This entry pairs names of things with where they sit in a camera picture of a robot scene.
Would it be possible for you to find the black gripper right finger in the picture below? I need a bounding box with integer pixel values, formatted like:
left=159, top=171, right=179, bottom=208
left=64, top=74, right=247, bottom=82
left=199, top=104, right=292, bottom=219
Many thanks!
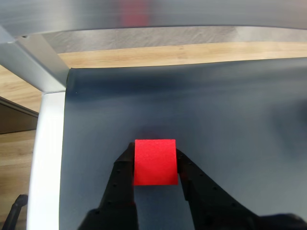
left=176, top=148, right=264, bottom=230

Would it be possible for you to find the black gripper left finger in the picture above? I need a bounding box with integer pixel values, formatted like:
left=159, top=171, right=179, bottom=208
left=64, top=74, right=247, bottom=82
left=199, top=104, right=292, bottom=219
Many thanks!
left=79, top=141, right=140, bottom=230

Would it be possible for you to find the red cube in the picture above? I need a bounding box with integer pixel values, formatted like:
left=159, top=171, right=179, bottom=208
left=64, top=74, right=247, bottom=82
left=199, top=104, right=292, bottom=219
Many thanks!
left=133, top=138, right=179, bottom=186

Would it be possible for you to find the dark grey mat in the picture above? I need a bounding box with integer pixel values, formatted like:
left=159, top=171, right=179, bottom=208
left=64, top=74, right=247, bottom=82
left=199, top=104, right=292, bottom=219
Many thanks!
left=57, top=56, right=307, bottom=230

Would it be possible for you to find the silver aluminium table frame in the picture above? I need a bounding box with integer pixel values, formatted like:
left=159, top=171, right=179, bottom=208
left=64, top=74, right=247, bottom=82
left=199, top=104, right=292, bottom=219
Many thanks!
left=0, top=0, right=307, bottom=230

